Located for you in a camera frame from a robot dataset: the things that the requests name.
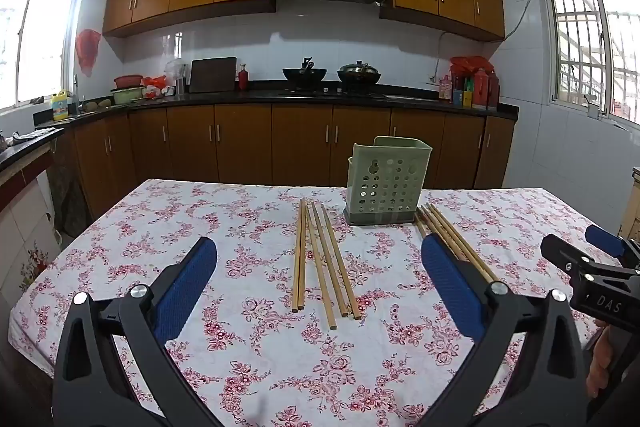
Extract floral tablecloth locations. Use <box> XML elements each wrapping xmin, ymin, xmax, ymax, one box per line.
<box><xmin>10</xmin><ymin>178</ymin><xmax>640</xmax><ymax>427</ymax></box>

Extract wall power cable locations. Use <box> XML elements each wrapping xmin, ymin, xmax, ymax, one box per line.
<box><xmin>422</xmin><ymin>0</ymin><xmax>543</xmax><ymax>85</ymax></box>

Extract black wok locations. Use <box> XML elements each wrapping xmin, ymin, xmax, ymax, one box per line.
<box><xmin>282</xmin><ymin>57</ymin><xmax>328</xmax><ymax>88</ymax></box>

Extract hanging red plastic bag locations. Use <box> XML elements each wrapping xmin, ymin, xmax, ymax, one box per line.
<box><xmin>75</xmin><ymin>28</ymin><xmax>102</xmax><ymax>79</ymax></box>

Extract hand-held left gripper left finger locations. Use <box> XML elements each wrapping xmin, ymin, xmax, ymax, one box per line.
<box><xmin>52</xmin><ymin>236</ymin><xmax>261</xmax><ymax>427</ymax></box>

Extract dark pot with lid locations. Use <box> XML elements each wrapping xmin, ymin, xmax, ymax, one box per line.
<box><xmin>336</xmin><ymin>60</ymin><xmax>382</xmax><ymax>86</ymax></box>

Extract grey rag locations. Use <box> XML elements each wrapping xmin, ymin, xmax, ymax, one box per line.
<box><xmin>12</xmin><ymin>129</ymin><xmax>63</xmax><ymax>142</ymax></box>

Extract sliding window without bars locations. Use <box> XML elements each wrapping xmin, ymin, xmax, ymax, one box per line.
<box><xmin>0</xmin><ymin>0</ymin><xmax>88</xmax><ymax>110</ymax></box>

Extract person's right hand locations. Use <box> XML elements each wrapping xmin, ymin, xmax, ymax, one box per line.
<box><xmin>586</xmin><ymin>324</ymin><xmax>621</xmax><ymax>400</ymax></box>

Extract green chopstick holder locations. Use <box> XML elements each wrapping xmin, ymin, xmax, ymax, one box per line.
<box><xmin>343</xmin><ymin>136</ymin><xmax>433</xmax><ymax>226</ymax></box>

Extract colourful seasoning boxes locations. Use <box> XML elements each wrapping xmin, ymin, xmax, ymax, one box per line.
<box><xmin>452</xmin><ymin>77</ymin><xmax>473</xmax><ymax>108</ymax></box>

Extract barred window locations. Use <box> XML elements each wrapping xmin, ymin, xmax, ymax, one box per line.
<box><xmin>532</xmin><ymin>0</ymin><xmax>640</xmax><ymax>125</ymax></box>

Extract gas stove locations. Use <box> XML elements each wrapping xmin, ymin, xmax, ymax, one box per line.
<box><xmin>277</xmin><ymin>84</ymin><xmax>388</xmax><ymax>100</ymax></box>

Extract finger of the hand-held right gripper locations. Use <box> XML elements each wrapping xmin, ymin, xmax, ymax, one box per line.
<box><xmin>540</xmin><ymin>233</ymin><xmax>602</xmax><ymax>281</ymax></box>
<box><xmin>585</xmin><ymin>224</ymin><xmax>640</xmax><ymax>269</ymax></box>

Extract clear plastic bag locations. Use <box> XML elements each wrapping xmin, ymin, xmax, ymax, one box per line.
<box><xmin>165</xmin><ymin>58</ymin><xmax>188</xmax><ymax>95</ymax></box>

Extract wooden base cabinets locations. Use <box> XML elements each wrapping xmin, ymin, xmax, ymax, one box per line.
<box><xmin>50</xmin><ymin>103</ymin><xmax>516</xmax><ymax>238</ymax></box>

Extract black stone countertop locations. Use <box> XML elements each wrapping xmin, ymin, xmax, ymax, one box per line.
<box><xmin>0</xmin><ymin>82</ymin><xmax>520</xmax><ymax>172</ymax></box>

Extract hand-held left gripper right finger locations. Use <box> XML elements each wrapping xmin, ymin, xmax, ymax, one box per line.
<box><xmin>420</xmin><ymin>234</ymin><xmax>593</xmax><ymax>427</ymax></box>

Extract yellow detergent bottle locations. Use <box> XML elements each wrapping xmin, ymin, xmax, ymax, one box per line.
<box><xmin>52</xmin><ymin>90</ymin><xmax>71</xmax><ymax>122</ymax></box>

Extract green basin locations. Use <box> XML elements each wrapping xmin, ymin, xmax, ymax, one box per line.
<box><xmin>111</xmin><ymin>86</ymin><xmax>147</xmax><ymax>105</ymax></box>

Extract dark cutting board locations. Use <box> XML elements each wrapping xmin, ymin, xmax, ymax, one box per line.
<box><xmin>189</xmin><ymin>57</ymin><xmax>238</xmax><ymax>94</ymax></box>

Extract red oil bottles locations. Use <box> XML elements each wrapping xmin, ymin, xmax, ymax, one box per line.
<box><xmin>471</xmin><ymin>68</ymin><xmax>501</xmax><ymax>110</ymax></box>

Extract large red plastic bag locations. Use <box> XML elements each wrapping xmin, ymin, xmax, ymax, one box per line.
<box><xmin>449</xmin><ymin>55</ymin><xmax>496</xmax><ymax>80</ymax></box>

